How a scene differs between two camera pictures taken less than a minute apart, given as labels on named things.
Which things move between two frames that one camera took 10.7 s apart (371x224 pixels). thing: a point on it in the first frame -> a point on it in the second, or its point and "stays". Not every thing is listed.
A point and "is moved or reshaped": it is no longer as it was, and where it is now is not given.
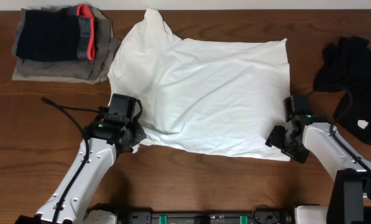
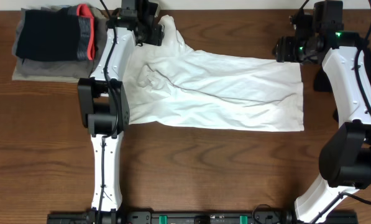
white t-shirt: x=220 y=96 is moved or reshaped
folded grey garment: x=96 y=69 stays
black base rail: x=207 y=217 stays
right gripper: x=274 y=139 -> x=285 y=45
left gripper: x=140 y=133 -> x=158 y=34
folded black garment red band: x=67 y=34 stays
